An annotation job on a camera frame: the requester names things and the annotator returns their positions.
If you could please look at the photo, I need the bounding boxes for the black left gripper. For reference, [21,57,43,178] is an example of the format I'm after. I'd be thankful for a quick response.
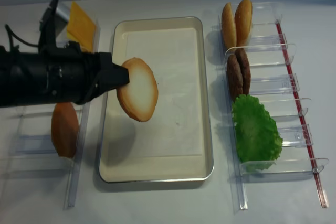
[65,41,129,105]

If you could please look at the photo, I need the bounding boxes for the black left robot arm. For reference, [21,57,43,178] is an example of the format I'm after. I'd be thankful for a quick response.
[1,42,129,108]

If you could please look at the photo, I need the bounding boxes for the yellow cheese slice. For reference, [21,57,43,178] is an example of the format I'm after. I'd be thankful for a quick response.
[67,23,86,48]

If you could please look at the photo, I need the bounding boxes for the brown meat patty right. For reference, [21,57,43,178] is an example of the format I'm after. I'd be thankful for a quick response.
[235,48,251,95]

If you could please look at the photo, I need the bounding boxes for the green lettuce leaf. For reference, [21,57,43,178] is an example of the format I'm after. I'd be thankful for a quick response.
[232,94,283,172]

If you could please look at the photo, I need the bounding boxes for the brown bun slice in left rack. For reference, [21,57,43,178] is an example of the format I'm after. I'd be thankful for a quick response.
[51,102,79,158]

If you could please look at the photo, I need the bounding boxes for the cream rectangular tray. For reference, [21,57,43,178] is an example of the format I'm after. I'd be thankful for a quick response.
[98,17,214,183]

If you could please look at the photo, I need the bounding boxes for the clear acrylic left rack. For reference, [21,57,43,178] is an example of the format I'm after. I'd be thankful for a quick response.
[0,11,102,208]

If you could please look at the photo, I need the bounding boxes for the clear acrylic rack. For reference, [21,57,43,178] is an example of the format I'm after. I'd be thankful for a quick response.
[212,3,329,210]
[0,11,102,208]

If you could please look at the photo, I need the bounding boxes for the golden bun slice left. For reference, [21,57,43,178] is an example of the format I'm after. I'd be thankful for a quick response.
[221,2,237,49]

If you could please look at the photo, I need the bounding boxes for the clear acrylic right rack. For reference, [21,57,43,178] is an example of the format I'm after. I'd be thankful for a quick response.
[212,3,329,210]

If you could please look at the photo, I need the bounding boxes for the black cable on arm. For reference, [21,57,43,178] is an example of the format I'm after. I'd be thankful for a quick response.
[4,24,40,51]

